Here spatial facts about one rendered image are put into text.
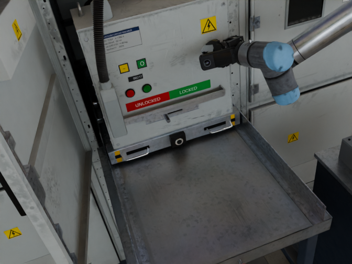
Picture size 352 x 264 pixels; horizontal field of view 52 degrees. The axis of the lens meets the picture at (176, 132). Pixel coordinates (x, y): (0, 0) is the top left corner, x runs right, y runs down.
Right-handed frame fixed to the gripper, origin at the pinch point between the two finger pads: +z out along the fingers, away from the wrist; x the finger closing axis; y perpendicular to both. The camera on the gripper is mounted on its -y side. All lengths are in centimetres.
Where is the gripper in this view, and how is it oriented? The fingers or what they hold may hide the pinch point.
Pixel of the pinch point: (202, 52)
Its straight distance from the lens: 124.8
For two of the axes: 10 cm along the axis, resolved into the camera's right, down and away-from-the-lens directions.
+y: 8.2, -4.3, 3.7
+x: -2.7, -8.7, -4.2
